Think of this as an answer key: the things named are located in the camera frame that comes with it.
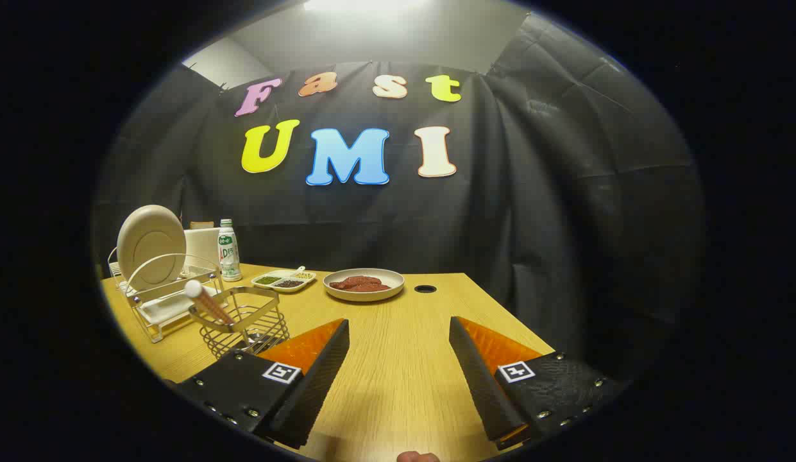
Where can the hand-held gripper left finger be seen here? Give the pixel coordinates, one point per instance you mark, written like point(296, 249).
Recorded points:
point(321, 378)

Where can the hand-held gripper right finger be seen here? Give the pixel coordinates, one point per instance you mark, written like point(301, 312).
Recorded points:
point(478, 378)

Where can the beige round plate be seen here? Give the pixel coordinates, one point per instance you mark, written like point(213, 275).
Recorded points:
point(151, 240)

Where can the beige plate with meat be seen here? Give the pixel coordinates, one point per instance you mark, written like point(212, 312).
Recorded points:
point(365, 296)

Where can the white divided dish with beans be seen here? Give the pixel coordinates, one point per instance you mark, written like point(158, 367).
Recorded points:
point(282, 282)

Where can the brown meat patty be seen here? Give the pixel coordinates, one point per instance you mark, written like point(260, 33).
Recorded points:
point(375, 288)
point(353, 281)

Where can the white green label bottle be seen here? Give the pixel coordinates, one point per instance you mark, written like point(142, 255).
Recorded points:
point(229, 256)

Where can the black backdrop cloth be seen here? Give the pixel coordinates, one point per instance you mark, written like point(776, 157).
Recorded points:
point(532, 224)

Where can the white toaster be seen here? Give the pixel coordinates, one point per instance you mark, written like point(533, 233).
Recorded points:
point(202, 247)

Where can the brown bread slice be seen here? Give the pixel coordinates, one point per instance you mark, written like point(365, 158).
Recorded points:
point(202, 224)

